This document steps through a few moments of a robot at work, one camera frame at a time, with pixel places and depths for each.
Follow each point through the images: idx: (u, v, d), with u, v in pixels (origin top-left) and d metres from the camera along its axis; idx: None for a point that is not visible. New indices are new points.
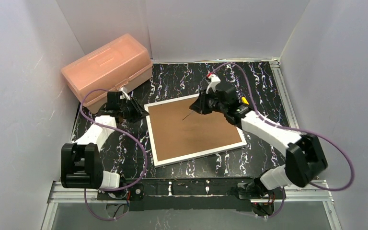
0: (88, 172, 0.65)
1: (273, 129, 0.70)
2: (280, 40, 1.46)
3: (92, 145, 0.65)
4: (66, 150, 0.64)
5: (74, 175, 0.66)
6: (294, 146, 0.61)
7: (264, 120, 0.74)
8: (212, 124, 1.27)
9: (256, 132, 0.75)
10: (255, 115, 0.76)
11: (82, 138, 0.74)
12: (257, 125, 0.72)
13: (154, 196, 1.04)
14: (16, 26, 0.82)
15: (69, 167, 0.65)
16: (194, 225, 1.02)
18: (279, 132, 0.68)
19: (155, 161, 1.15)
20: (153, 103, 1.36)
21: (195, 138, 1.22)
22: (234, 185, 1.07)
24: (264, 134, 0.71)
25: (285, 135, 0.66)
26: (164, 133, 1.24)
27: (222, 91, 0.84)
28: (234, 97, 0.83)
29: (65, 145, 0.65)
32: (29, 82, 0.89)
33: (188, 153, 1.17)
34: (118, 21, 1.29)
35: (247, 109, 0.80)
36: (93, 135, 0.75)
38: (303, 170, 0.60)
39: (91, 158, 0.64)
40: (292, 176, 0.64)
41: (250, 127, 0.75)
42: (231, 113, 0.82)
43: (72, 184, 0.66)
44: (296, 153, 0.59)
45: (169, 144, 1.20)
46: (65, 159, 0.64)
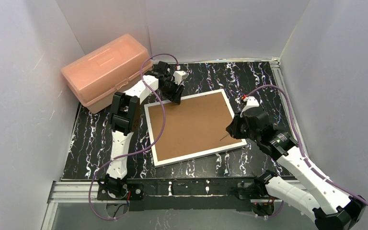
0: (128, 118, 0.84)
1: (320, 182, 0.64)
2: (280, 40, 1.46)
3: (136, 99, 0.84)
4: (117, 97, 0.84)
5: (117, 117, 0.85)
6: (343, 213, 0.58)
7: (310, 166, 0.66)
8: (212, 124, 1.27)
9: (294, 173, 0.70)
10: (300, 157, 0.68)
11: (129, 91, 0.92)
12: (302, 170, 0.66)
13: (154, 196, 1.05)
14: (16, 27, 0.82)
15: (116, 109, 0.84)
16: (194, 225, 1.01)
18: (327, 188, 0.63)
19: (155, 161, 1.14)
20: (153, 103, 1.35)
21: (195, 138, 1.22)
22: (234, 185, 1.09)
24: (306, 182, 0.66)
25: (333, 193, 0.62)
26: (164, 133, 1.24)
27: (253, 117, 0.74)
28: (267, 123, 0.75)
29: (117, 93, 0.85)
32: (28, 82, 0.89)
33: (188, 153, 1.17)
34: (118, 21, 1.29)
35: (287, 139, 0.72)
36: (138, 90, 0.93)
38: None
39: (133, 108, 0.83)
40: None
41: (291, 167, 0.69)
42: (267, 142, 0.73)
43: (113, 123, 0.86)
44: (344, 221, 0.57)
45: (169, 143, 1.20)
46: (114, 103, 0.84)
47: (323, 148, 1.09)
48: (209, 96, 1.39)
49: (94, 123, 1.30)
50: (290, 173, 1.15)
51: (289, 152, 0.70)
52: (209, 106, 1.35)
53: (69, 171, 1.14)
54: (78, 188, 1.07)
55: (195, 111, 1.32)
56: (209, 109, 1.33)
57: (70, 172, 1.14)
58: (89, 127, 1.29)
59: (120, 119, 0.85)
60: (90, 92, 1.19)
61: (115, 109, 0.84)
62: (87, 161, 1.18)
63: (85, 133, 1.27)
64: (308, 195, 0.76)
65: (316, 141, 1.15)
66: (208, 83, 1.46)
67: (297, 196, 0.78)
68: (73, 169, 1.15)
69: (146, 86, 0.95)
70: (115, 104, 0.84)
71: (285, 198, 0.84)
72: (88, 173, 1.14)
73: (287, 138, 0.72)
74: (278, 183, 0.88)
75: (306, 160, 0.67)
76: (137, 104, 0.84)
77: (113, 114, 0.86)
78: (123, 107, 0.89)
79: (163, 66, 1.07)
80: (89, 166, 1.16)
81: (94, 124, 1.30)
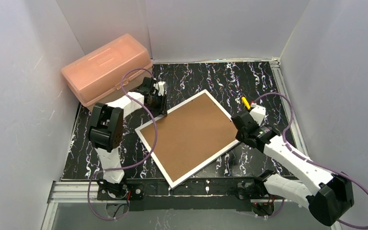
0: (109, 131, 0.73)
1: (302, 163, 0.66)
2: (280, 40, 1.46)
3: (119, 109, 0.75)
4: (97, 108, 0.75)
5: (95, 131, 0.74)
6: (326, 189, 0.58)
7: (291, 150, 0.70)
8: (209, 125, 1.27)
9: (281, 161, 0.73)
10: (282, 143, 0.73)
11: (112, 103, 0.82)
12: (283, 154, 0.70)
13: (154, 196, 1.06)
14: (16, 26, 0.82)
15: (96, 122, 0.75)
16: (194, 225, 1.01)
18: (310, 168, 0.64)
19: (171, 182, 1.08)
20: (143, 125, 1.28)
21: (196, 142, 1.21)
22: (234, 185, 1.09)
24: (291, 166, 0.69)
25: (315, 173, 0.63)
26: (167, 143, 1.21)
27: (237, 117, 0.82)
28: (251, 121, 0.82)
29: (97, 104, 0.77)
32: (29, 82, 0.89)
33: (195, 163, 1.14)
34: (117, 21, 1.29)
35: (270, 132, 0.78)
36: (122, 103, 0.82)
38: (332, 212, 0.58)
39: (115, 120, 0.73)
40: (317, 214, 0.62)
41: (276, 155, 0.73)
42: (252, 136, 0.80)
43: (92, 139, 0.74)
44: (328, 196, 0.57)
45: (172, 157, 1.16)
46: (94, 115, 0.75)
47: (323, 148, 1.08)
48: (197, 98, 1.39)
49: None
50: (290, 173, 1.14)
51: (271, 141, 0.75)
52: (202, 107, 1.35)
53: (69, 171, 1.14)
54: (78, 188, 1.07)
55: (195, 116, 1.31)
56: (206, 111, 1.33)
57: (70, 172, 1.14)
58: None
59: (99, 132, 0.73)
60: (90, 92, 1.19)
61: (95, 121, 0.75)
62: (87, 161, 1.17)
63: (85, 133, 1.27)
64: (303, 186, 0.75)
65: (316, 140, 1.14)
66: (208, 83, 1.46)
67: (292, 188, 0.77)
68: (73, 168, 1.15)
69: (132, 99, 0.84)
70: (96, 116, 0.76)
71: (282, 192, 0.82)
72: (88, 173, 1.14)
73: (270, 130, 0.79)
74: (276, 179, 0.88)
75: (288, 145, 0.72)
76: (120, 116, 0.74)
77: (91, 127, 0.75)
78: (105, 120, 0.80)
79: (148, 83, 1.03)
80: (89, 166, 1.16)
81: None
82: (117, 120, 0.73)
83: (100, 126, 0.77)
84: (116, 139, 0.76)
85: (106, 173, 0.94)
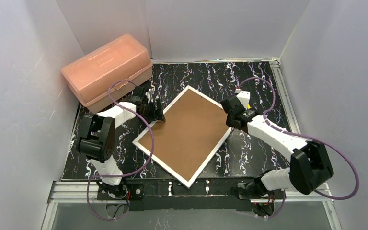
0: (100, 141, 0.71)
1: (279, 134, 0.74)
2: (280, 40, 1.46)
3: (110, 120, 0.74)
4: (87, 118, 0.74)
5: (86, 142, 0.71)
6: (299, 153, 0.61)
7: (270, 124, 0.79)
8: (202, 119, 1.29)
9: (261, 136, 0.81)
10: (262, 120, 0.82)
11: (103, 113, 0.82)
12: (262, 129, 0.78)
13: (154, 196, 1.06)
14: (16, 26, 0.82)
15: (86, 133, 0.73)
16: (194, 225, 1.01)
18: (285, 137, 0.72)
19: (186, 182, 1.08)
20: (138, 136, 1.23)
21: (198, 139, 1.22)
22: (235, 185, 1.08)
24: (270, 138, 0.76)
25: (290, 140, 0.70)
26: (170, 143, 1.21)
27: (226, 100, 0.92)
28: (237, 105, 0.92)
29: (87, 114, 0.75)
32: (29, 82, 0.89)
33: (201, 160, 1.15)
34: (117, 21, 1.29)
35: (254, 113, 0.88)
36: (114, 112, 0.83)
38: (307, 178, 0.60)
39: (107, 130, 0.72)
40: (296, 183, 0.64)
41: (257, 131, 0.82)
42: (238, 118, 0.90)
43: (82, 151, 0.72)
44: (301, 159, 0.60)
45: (174, 158, 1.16)
46: (85, 125, 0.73)
47: None
48: (183, 96, 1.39)
49: None
50: None
51: (253, 120, 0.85)
52: (191, 104, 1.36)
53: (69, 171, 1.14)
54: (78, 188, 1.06)
55: (190, 114, 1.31)
56: (200, 108, 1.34)
57: (69, 172, 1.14)
58: None
59: (90, 143, 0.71)
60: (90, 92, 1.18)
61: (85, 132, 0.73)
62: (87, 161, 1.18)
63: None
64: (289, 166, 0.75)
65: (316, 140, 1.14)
66: (208, 83, 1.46)
67: (280, 172, 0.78)
68: (73, 168, 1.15)
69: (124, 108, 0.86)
70: (86, 126, 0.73)
71: (275, 181, 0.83)
72: (88, 173, 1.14)
73: (254, 112, 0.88)
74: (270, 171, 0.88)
75: (267, 121, 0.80)
76: (111, 125, 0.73)
77: (81, 139, 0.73)
78: (95, 130, 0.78)
79: (141, 92, 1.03)
80: (89, 166, 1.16)
81: None
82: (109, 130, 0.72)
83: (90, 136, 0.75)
84: (108, 149, 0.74)
85: (105, 180, 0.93)
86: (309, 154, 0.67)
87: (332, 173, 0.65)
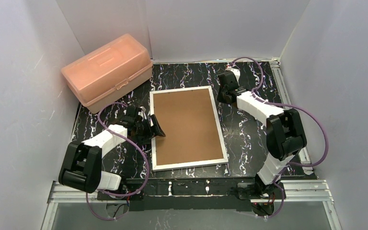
0: (85, 174, 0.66)
1: (260, 104, 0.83)
2: (280, 40, 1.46)
3: (96, 149, 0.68)
4: (72, 147, 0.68)
5: (70, 174, 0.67)
6: (274, 118, 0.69)
7: (255, 97, 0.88)
8: (186, 108, 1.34)
9: (246, 108, 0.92)
10: (249, 94, 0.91)
11: (90, 140, 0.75)
12: (248, 101, 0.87)
13: (154, 196, 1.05)
14: (16, 27, 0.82)
15: (70, 165, 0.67)
16: (194, 225, 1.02)
18: (265, 106, 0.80)
19: (224, 159, 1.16)
20: (153, 162, 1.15)
21: (202, 132, 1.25)
22: (234, 186, 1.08)
24: (252, 108, 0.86)
25: (269, 108, 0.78)
26: (178, 143, 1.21)
27: (223, 75, 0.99)
28: (233, 81, 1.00)
29: (72, 143, 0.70)
32: (28, 82, 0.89)
33: (218, 144, 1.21)
34: (117, 21, 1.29)
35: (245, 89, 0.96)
36: (102, 140, 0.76)
38: (279, 140, 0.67)
39: (92, 161, 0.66)
40: (271, 148, 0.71)
41: (243, 103, 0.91)
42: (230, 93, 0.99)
43: (67, 183, 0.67)
44: (274, 122, 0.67)
45: (183, 151, 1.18)
46: (69, 156, 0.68)
47: (323, 148, 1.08)
48: (154, 102, 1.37)
49: (94, 123, 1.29)
50: (289, 173, 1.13)
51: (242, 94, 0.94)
52: (173, 104, 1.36)
53: None
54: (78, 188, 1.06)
55: (179, 114, 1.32)
56: (184, 106, 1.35)
57: None
58: (89, 127, 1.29)
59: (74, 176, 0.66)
60: (90, 92, 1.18)
61: (69, 164, 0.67)
62: None
63: (85, 133, 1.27)
64: None
65: (316, 140, 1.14)
66: (208, 83, 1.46)
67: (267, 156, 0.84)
68: None
69: (114, 133, 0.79)
70: (70, 157, 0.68)
71: (266, 168, 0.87)
72: None
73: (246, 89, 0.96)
74: None
75: (253, 95, 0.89)
76: (97, 156, 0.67)
77: (65, 170, 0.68)
78: (80, 160, 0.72)
79: (132, 112, 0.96)
80: None
81: (94, 124, 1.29)
82: (97, 160, 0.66)
83: (75, 167, 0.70)
84: (94, 181, 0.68)
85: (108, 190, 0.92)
86: (286, 124, 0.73)
87: (305, 143, 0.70)
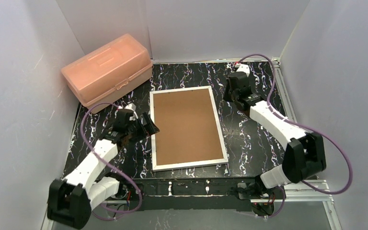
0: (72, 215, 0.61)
1: (279, 121, 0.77)
2: (280, 40, 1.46)
3: (80, 189, 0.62)
4: (53, 189, 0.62)
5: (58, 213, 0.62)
6: (295, 143, 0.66)
7: (273, 111, 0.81)
8: (186, 108, 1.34)
9: (261, 121, 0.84)
10: (266, 106, 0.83)
11: (73, 174, 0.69)
12: (265, 116, 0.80)
13: (155, 196, 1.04)
14: (16, 26, 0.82)
15: (55, 205, 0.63)
16: (194, 225, 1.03)
18: (285, 126, 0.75)
19: (224, 158, 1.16)
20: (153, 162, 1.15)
21: (202, 132, 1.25)
22: (234, 185, 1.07)
24: (269, 124, 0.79)
25: (290, 129, 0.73)
26: (178, 143, 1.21)
27: (235, 78, 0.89)
28: (246, 85, 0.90)
29: (54, 182, 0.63)
32: (28, 82, 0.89)
33: (218, 144, 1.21)
34: (117, 21, 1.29)
35: (258, 97, 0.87)
36: (86, 171, 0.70)
38: (299, 166, 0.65)
39: (76, 203, 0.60)
40: (289, 171, 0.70)
41: (257, 115, 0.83)
42: (242, 99, 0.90)
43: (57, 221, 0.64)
44: (295, 148, 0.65)
45: (182, 151, 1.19)
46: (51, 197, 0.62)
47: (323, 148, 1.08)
48: (154, 102, 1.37)
49: (94, 123, 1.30)
50: None
51: (257, 104, 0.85)
52: (173, 104, 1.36)
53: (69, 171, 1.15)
54: None
55: (179, 114, 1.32)
56: (184, 106, 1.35)
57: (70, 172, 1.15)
58: (89, 127, 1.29)
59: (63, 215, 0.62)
60: (90, 92, 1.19)
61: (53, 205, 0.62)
62: None
63: (85, 133, 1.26)
64: None
65: None
66: (208, 83, 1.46)
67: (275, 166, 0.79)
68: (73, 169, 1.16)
69: (100, 161, 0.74)
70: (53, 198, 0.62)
71: (271, 176, 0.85)
72: None
73: (258, 96, 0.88)
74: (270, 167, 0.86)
75: (270, 108, 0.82)
76: (82, 197, 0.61)
77: (51, 210, 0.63)
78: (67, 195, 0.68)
79: (122, 119, 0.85)
80: None
81: (94, 124, 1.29)
82: (81, 201, 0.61)
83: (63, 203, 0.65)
84: (84, 217, 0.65)
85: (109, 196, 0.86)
86: (305, 145, 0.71)
87: (324, 167, 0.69)
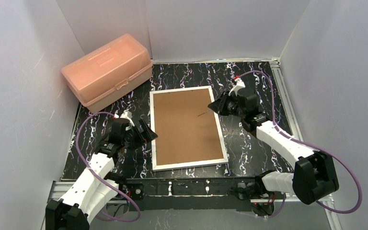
0: None
1: (286, 141, 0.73)
2: (280, 40, 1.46)
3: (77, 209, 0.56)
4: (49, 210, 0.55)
5: None
6: (304, 161, 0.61)
7: (279, 131, 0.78)
8: (186, 108, 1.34)
9: (269, 141, 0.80)
10: (271, 126, 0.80)
11: (68, 193, 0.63)
12: (271, 135, 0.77)
13: (154, 196, 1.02)
14: (15, 26, 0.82)
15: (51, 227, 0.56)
16: (194, 225, 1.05)
18: (293, 145, 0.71)
19: (224, 159, 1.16)
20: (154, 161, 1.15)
21: (202, 132, 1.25)
22: (234, 185, 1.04)
24: (276, 143, 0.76)
25: (297, 148, 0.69)
26: (178, 143, 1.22)
27: (243, 97, 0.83)
28: (253, 105, 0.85)
29: (50, 201, 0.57)
32: (28, 82, 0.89)
33: (218, 144, 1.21)
34: (117, 21, 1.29)
35: (265, 118, 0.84)
36: (82, 189, 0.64)
38: (310, 187, 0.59)
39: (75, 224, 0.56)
40: (298, 191, 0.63)
41: (264, 135, 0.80)
42: (248, 120, 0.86)
43: None
44: (304, 167, 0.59)
45: (182, 151, 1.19)
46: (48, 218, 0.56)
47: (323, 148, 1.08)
48: (154, 102, 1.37)
49: (94, 123, 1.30)
50: None
51: (263, 124, 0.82)
52: (173, 104, 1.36)
53: (69, 171, 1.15)
54: None
55: (179, 114, 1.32)
56: (184, 106, 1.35)
57: (70, 172, 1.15)
58: (89, 127, 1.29)
59: None
60: (90, 92, 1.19)
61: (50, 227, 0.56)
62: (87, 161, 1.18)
63: (85, 133, 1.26)
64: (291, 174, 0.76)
65: (316, 140, 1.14)
66: (208, 83, 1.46)
67: (282, 177, 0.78)
68: (73, 169, 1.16)
69: (97, 178, 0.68)
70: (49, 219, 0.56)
71: (276, 185, 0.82)
72: None
73: (265, 117, 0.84)
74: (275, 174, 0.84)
75: (276, 128, 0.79)
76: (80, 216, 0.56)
77: None
78: None
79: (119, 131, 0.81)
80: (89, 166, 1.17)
81: (94, 124, 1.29)
82: (78, 221, 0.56)
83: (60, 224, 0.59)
84: None
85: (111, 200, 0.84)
86: (315, 165, 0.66)
87: (337, 187, 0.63)
